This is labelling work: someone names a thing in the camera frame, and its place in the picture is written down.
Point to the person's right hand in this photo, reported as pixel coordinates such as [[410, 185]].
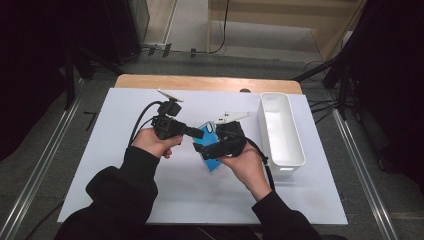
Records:
[[246, 166]]

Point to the black cabinet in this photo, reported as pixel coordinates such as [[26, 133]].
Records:
[[120, 30]]

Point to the metal floor rail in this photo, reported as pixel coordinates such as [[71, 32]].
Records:
[[43, 160], [363, 173]]

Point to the person's left hand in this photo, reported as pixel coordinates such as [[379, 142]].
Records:
[[150, 141]]

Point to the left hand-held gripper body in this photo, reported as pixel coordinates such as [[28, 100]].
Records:
[[166, 128]]

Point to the dark curtain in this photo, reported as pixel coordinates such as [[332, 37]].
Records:
[[30, 66], [393, 83]]

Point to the wooden shelf unit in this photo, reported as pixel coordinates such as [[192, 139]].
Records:
[[266, 16]]

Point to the white plastic storage bin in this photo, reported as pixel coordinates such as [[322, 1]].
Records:
[[281, 133]]

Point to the wooden table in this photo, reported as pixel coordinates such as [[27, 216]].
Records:
[[200, 82]]

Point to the small dark knob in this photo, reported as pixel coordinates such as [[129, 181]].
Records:
[[245, 90]]

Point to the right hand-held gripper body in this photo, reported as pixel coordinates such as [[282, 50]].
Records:
[[230, 138]]

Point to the glossy smartphone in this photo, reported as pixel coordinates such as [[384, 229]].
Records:
[[208, 136]]

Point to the black stand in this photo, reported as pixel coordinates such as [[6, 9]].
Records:
[[69, 83], [343, 90]]

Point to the power strip with plugs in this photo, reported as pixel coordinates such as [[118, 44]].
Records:
[[159, 48]]

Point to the white board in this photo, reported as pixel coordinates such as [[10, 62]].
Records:
[[186, 193]]

